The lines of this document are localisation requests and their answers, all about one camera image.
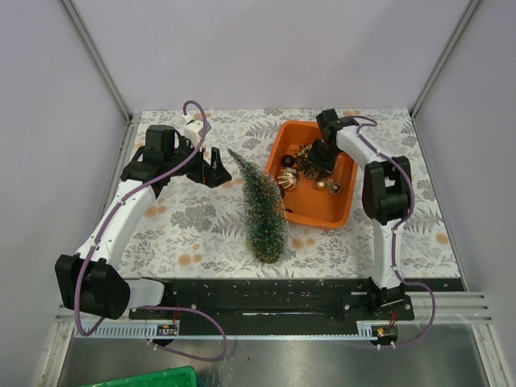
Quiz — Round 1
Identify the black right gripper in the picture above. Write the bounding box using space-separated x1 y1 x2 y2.
302 139 339 181

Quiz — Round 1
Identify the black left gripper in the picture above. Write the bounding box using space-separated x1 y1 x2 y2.
165 135 231 188

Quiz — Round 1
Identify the orange plastic tub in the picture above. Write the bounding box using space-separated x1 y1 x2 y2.
265 120 358 230

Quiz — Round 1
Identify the small green christmas tree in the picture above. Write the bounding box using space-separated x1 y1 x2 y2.
228 149 287 264

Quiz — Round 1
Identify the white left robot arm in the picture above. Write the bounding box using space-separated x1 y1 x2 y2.
55 119 231 319

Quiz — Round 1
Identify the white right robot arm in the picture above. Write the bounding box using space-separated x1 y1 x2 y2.
303 109 414 319

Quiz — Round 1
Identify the gold and brown ornament pile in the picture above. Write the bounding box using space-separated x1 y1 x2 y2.
296 144 317 172

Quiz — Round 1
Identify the brown pine cone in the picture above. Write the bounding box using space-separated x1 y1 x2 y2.
303 167 318 179

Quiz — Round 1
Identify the large gold striped bauble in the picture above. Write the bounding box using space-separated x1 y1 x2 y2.
277 167 299 190

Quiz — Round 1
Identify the floral patterned table mat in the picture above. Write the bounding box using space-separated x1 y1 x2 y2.
119 108 460 278

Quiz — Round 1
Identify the green plastic crate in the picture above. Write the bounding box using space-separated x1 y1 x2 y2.
90 366 198 387

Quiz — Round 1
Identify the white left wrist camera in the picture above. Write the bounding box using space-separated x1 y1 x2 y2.
183 114 211 147

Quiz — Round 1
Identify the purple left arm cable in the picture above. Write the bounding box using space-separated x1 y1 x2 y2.
74 100 229 360

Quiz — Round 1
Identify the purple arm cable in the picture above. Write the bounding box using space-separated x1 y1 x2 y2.
338 115 436 351
74 100 229 360

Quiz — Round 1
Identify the aluminium frame post left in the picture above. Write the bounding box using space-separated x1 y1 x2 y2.
60 0 134 118

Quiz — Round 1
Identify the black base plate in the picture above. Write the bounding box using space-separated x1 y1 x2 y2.
129 279 414 333

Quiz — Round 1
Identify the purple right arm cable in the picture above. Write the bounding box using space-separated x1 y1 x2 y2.
338 115 436 351

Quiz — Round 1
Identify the grey slotted cable duct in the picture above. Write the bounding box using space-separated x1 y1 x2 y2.
89 322 378 341

